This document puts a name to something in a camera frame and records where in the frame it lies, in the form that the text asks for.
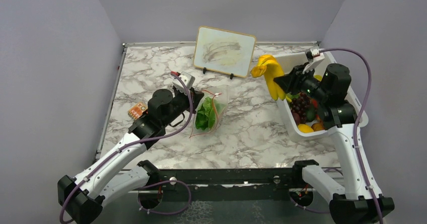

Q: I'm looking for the green avocado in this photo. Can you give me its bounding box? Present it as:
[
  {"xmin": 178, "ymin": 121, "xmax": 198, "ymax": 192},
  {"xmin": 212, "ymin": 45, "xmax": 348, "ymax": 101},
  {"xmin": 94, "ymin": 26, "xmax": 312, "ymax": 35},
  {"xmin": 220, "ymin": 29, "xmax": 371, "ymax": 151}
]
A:
[{"xmin": 305, "ymin": 106, "xmax": 317, "ymax": 122}]

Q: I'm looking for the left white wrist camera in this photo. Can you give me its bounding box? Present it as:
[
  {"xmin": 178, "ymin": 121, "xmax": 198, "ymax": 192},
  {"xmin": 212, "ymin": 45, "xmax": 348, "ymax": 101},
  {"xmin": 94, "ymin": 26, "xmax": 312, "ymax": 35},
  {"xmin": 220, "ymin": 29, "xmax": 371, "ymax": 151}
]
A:
[{"xmin": 171, "ymin": 71, "xmax": 195, "ymax": 94}]

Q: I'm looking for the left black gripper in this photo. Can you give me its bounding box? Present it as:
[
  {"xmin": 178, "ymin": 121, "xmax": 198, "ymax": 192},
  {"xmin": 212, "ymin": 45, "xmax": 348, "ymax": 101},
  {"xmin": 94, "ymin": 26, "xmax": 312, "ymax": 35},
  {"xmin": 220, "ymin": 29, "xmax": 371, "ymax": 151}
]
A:
[{"xmin": 162, "ymin": 87, "xmax": 204, "ymax": 127}]

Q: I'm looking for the clear zip top bag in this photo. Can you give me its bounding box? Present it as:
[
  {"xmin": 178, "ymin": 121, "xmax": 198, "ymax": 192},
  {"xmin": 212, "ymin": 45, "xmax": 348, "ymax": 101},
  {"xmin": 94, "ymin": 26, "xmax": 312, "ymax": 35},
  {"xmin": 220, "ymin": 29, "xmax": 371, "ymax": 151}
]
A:
[{"xmin": 189, "ymin": 85, "xmax": 229, "ymax": 138}]

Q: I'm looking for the green lettuce head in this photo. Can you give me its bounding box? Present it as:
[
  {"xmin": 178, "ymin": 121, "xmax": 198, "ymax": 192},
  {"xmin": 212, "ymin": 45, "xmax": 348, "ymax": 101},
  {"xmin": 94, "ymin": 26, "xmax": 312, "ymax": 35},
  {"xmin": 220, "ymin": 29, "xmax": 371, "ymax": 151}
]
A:
[{"xmin": 194, "ymin": 97, "xmax": 225, "ymax": 131}]

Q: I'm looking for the dark grapes bunch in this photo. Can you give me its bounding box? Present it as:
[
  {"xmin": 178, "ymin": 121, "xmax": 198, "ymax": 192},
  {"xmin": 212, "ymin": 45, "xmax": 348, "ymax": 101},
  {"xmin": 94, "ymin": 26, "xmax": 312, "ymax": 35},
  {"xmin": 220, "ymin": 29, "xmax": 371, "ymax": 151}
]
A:
[{"xmin": 289, "ymin": 93, "xmax": 314, "ymax": 125}]

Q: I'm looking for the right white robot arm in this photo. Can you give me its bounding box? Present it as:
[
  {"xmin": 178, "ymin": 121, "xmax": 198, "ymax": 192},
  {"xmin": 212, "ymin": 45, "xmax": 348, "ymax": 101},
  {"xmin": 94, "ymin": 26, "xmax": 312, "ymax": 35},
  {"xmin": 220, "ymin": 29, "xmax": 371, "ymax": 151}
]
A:
[{"xmin": 273, "ymin": 63, "xmax": 395, "ymax": 223}]

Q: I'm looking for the orange snack packet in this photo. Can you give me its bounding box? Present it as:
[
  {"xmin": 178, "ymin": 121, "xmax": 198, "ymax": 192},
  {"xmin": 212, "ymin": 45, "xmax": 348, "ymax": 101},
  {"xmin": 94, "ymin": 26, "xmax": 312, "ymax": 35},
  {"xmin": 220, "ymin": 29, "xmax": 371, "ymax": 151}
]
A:
[{"xmin": 128, "ymin": 102, "xmax": 148, "ymax": 120}]

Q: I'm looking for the yellow banana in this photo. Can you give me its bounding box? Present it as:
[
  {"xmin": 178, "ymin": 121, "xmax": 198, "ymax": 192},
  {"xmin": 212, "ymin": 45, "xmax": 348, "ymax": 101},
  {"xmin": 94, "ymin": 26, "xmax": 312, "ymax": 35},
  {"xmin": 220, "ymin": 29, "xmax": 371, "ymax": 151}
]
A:
[{"xmin": 250, "ymin": 54, "xmax": 286, "ymax": 101}]

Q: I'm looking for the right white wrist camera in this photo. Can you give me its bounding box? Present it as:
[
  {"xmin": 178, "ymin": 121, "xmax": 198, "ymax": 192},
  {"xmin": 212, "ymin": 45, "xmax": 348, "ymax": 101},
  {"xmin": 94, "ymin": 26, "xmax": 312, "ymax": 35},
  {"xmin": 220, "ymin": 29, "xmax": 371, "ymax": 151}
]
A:
[{"xmin": 303, "ymin": 46, "xmax": 325, "ymax": 73}]

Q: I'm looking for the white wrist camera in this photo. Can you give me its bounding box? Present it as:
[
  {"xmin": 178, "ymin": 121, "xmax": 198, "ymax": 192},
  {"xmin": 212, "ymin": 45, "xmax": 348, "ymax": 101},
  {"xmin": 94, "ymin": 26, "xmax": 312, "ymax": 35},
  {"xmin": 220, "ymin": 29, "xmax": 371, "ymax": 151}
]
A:
[
  {"xmin": 171, "ymin": 71, "xmax": 195, "ymax": 94},
  {"xmin": 303, "ymin": 46, "xmax": 325, "ymax": 73}
]

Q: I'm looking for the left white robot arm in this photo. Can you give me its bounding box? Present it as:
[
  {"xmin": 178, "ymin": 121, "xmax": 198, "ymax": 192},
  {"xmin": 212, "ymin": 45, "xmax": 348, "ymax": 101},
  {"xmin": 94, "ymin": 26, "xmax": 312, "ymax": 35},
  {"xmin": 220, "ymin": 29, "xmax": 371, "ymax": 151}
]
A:
[{"xmin": 57, "ymin": 88, "xmax": 204, "ymax": 223}]

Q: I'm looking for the small whiteboard with wood frame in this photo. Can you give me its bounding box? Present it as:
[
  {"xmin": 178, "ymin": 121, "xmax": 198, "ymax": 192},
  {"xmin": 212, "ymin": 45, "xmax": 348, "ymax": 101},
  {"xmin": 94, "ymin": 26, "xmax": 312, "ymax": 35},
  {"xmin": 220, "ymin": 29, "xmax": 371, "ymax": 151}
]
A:
[{"xmin": 193, "ymin": 26, "xmax": 257, "ymax": 78}]

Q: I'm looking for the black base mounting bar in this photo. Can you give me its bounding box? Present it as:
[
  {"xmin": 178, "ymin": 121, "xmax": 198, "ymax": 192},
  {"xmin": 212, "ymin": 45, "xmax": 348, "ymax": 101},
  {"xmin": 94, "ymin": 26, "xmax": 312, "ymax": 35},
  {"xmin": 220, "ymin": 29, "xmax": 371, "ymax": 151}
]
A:
[{"xmin": 136, "ymin": 160, "xmax": 318, "ymax": 204}]

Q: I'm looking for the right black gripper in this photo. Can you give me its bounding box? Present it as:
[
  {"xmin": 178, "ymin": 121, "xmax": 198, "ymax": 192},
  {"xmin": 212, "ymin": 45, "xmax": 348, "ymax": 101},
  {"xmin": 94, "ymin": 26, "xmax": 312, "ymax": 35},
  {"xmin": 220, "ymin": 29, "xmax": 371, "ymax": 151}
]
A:
[{"xmin": 275, "ymin": 62, "xmax": 329, "ymax": 102}]

